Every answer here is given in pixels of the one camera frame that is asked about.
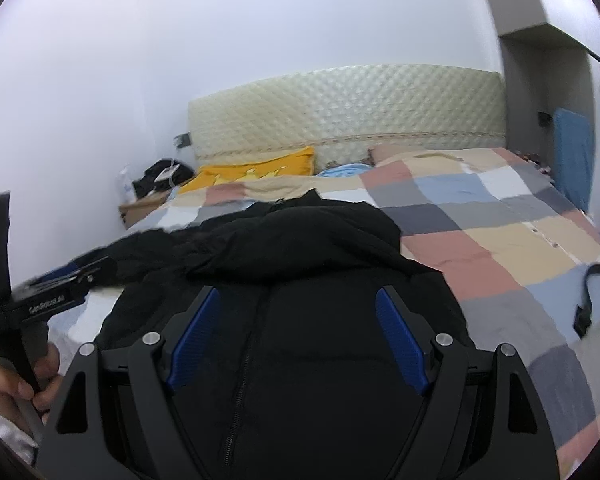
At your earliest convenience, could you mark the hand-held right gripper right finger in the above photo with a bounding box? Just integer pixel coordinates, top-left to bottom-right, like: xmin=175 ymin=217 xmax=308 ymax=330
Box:
xmin=375 ymin=285 xmax=561 ymax=480

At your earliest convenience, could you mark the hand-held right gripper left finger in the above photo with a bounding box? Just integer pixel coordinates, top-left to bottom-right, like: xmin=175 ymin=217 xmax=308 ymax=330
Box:
xmin=34 ymin=285 xmax=221 ymax=480

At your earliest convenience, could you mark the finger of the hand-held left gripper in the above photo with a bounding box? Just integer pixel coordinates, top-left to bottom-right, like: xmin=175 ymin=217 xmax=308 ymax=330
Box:
xmin=27 ymin=255 xmax=118 ymax=293

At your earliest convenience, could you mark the black zip jacket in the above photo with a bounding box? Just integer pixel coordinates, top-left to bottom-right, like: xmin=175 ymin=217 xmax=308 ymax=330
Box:
xmin=57 ymin=187 xmax=468 ymax=480

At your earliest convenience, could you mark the person's left forearm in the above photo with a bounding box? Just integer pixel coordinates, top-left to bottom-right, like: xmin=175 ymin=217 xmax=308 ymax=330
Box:
xmin=0 ymin=395 xmax=43 ymax=467

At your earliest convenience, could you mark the person's left hand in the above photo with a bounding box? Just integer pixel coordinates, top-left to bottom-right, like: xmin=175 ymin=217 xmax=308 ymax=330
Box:
xmin=0 ymin=342 xmax=62 ymax=436

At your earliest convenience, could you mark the wooden nightstand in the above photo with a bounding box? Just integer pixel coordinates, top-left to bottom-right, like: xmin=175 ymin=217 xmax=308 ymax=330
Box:
xmin=119 ymin=190 xmax=175 ymax=231

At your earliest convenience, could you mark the black bag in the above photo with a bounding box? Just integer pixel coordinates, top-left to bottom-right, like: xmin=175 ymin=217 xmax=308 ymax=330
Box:
xmin=132 ymin=159 xmax=197 ymax=200

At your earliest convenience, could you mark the checked patchwork blanket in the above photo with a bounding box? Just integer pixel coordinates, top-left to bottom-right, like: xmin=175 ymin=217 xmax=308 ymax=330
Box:
xmin=46 ymin=147 xmax=600 ymax=480

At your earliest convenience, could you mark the yellow pillow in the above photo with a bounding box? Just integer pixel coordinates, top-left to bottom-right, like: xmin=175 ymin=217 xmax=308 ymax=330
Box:
xmin=177 ymin=146 xmax=316 ymax=196

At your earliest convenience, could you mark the light blue cloth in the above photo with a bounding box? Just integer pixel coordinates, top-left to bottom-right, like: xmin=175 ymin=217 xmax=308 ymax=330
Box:
xmin=316 ymin=162 xmax=376 ymax=179

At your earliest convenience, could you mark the pink pillow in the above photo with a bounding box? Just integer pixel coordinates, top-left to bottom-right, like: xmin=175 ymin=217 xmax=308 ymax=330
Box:
xmin=367 ymin=145 xmax=406 ymax=166

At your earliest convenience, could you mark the cream quilted headboard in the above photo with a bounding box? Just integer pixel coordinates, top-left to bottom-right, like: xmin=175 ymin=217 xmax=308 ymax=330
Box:
xmin=187 ymin=64 xmax=506 ymax=171

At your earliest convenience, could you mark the blue towel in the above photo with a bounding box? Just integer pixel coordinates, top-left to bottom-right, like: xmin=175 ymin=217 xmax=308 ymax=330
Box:
xmin=552 ymin=107 xmax=596 ymax=213

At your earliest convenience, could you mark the black strap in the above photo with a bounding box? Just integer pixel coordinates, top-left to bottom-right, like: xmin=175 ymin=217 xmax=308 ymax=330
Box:
xmin=572 ymin=262 xmax=600 ymax=338

